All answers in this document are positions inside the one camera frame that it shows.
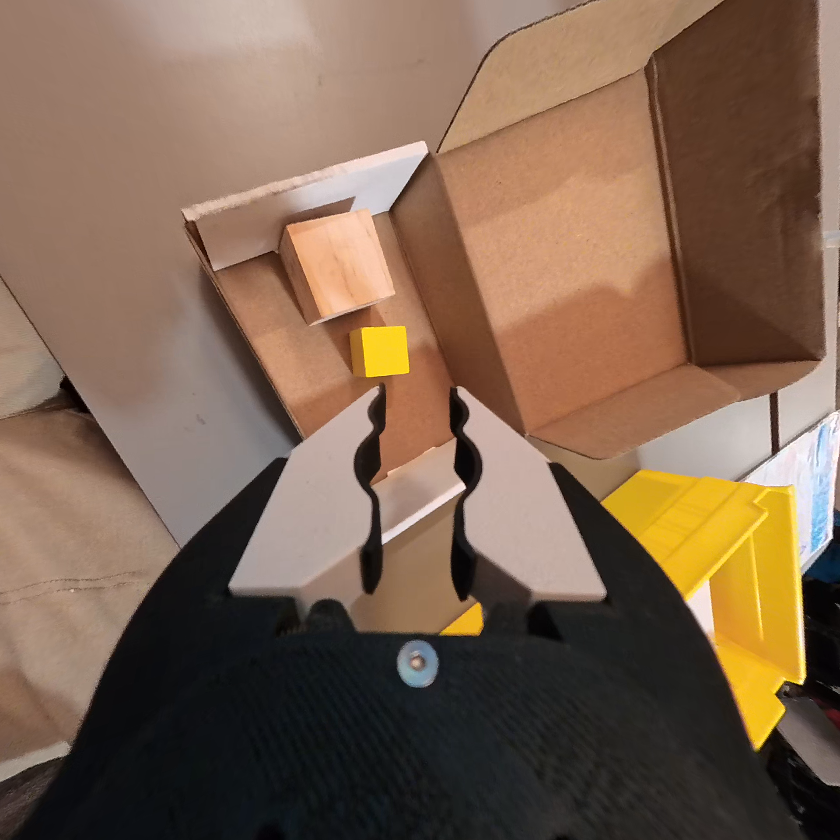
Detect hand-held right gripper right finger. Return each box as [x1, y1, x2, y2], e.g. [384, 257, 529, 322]
[448, 386, 608, 608]

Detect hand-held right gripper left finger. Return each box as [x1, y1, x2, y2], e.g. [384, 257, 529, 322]
[227, 384, 388, 608]

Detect yellow cube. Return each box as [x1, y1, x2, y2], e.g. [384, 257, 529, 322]
[349, 326, 411, 379]

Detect cardboard mailer box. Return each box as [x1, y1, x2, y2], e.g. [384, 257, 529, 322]
[180, 0, 829, 549]

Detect yellow plastic bin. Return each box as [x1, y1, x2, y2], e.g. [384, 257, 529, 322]
[440, 469, 807, 752]

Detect person's beige trousers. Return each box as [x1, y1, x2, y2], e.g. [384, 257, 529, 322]
[0, 282, 181, 778]

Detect wooden cube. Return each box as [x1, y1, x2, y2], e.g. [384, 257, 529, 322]
[281, 209, 396, 327]

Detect blue white printed sheet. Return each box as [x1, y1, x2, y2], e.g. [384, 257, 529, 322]
[745, 412, 840, 567]

